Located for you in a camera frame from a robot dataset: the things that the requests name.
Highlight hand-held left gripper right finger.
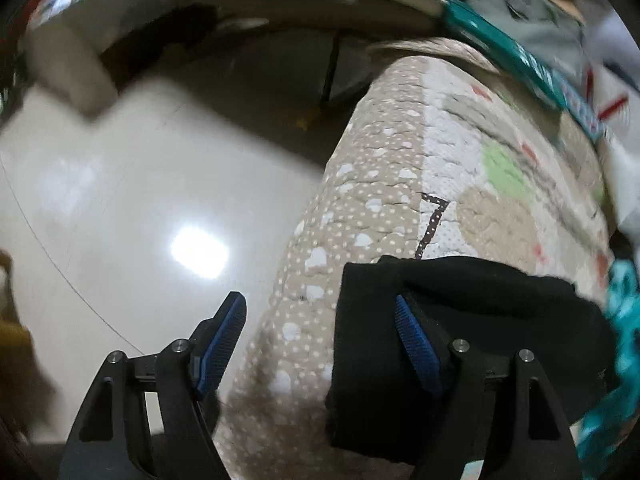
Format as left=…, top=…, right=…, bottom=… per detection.
left=395, top=295, right=585, bottom=480

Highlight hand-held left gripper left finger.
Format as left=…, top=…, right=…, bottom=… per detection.
left=57, top=291, right=248, bottom=480

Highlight black pants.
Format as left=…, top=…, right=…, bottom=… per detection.
left=325, top=255, right=617, bottom=467

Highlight beige patterned quilted bed cover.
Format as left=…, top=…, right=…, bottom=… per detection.
left=212, top=37, right=613, bottom=480

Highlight teal patterned cloth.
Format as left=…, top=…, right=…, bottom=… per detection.
left=575, top=258, right=640, bottom=478

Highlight brown furry object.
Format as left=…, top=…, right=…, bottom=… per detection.
left=0, top=250, right=58, bottom=443

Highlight teal box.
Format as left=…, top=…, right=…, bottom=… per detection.
left=440, top=0, right=608, bottom=143

